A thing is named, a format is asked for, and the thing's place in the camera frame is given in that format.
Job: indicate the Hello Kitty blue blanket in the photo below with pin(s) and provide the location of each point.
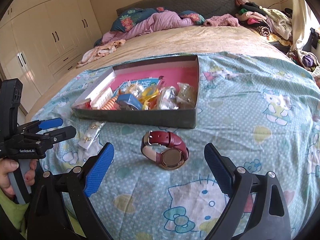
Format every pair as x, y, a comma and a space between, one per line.
262, 113

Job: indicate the white pink hair claw clip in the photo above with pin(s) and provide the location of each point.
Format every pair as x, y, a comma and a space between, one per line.
102, 99

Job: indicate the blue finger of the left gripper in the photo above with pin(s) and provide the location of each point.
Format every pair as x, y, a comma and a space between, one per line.
55, 134
51, 123

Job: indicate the beige bed sheet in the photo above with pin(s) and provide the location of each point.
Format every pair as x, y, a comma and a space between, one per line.
188, 40

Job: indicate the brown jewelry bag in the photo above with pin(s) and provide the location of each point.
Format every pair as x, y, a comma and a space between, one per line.
187, 96

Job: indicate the green sleeve forearm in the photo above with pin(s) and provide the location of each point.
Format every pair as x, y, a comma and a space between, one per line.
16, 213

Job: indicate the pink fluffy garment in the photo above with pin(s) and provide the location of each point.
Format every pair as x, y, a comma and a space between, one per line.
224, 20

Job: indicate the pile of clothes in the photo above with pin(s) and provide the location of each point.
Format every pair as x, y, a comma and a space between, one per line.
273, 24

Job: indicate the person's left hand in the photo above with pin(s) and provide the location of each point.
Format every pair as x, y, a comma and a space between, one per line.
7, 166

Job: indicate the cream curtain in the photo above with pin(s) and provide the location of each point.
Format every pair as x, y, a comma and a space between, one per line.
303, 19

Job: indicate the peach white garment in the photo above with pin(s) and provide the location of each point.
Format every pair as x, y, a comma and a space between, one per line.
100, 51

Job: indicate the dark red leather watch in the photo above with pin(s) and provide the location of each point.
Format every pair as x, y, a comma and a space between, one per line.
166, 149

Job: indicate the purple quilt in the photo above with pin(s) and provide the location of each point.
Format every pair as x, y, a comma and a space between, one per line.
156, 22

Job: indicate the yellow jewelry bag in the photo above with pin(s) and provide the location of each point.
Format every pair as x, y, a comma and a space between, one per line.
149, 97

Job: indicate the white flower hair accessory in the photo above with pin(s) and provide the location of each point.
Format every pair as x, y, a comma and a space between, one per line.
135, 89

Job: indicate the cream wardrobe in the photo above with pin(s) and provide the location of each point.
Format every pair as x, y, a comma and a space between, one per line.
42, 40

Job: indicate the floral dark blue pillow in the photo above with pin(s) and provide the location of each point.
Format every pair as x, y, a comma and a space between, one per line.
129, 18

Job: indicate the dark box with pink lining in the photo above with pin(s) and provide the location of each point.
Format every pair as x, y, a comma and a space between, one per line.
162, 72

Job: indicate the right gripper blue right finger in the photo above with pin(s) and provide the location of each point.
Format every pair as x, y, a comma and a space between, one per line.
221, 168

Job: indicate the dark grey headboard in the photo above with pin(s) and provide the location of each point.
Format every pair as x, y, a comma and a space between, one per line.
207, 8

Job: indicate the white earrings card bag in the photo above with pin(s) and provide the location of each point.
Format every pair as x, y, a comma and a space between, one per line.
90, 135

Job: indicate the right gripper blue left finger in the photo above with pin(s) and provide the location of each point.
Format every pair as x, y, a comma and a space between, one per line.
96, 167

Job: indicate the blue hair clip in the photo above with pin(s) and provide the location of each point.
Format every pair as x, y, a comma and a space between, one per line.
129, 101

